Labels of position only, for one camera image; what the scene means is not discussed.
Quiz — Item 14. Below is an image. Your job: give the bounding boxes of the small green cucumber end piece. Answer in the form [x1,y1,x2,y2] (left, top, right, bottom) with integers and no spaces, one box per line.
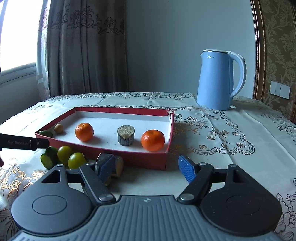
[39,131,54,138]

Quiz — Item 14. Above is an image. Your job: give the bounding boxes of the brown longan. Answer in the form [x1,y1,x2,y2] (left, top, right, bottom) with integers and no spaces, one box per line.
[54,123,63,134]

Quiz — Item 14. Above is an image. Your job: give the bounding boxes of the white patterned tablecloth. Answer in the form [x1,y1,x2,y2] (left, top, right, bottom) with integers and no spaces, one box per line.
[1,92,295,240]

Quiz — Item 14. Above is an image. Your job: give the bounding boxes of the red shallow cardboard box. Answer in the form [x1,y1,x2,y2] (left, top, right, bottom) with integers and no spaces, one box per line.
[40,107,174,170]

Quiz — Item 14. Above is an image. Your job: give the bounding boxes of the small orange mandarin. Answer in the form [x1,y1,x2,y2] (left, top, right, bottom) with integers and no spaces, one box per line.
[75,123,94,142]

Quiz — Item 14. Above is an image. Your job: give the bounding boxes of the green tomato with stem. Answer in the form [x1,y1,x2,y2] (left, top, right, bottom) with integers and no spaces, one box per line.
[57,146,73,166]

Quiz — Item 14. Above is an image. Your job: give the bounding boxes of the brown patterned curtain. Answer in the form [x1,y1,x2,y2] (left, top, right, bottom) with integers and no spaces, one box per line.
[36,1,128,99]

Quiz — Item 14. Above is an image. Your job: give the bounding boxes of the light blue electric kettle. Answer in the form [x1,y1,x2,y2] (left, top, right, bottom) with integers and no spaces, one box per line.
[197,49,247,110]

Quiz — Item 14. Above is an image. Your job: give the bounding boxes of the large orange mandarin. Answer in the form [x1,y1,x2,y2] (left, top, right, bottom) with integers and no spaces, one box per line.
[140,130,165,152]

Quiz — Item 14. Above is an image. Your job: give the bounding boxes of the white wall switch panel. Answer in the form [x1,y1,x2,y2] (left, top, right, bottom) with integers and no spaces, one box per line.
[269,81,290,99]

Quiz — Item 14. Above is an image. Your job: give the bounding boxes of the green cucumber chunk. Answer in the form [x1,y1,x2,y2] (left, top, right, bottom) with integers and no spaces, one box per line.
[40,146,59,170]

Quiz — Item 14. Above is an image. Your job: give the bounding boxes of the window with sill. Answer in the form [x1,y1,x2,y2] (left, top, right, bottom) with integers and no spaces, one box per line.
[1,1,45,84]

